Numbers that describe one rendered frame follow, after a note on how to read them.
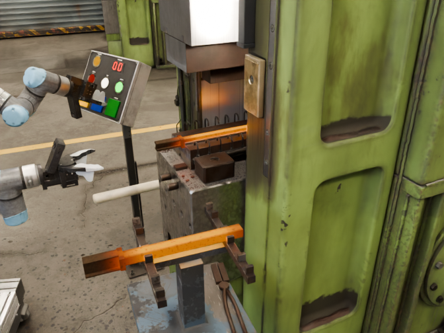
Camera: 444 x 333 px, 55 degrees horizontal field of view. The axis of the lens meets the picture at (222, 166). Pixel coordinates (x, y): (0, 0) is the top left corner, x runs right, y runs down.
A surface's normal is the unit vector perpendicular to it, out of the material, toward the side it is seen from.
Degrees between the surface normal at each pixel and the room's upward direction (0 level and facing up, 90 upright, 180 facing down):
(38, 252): 0
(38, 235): 0
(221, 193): 90
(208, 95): 90
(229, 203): 90
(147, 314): 0
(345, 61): 89
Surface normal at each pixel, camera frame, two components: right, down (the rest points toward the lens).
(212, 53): 0.43, 0.42
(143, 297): 0.00, -0.88
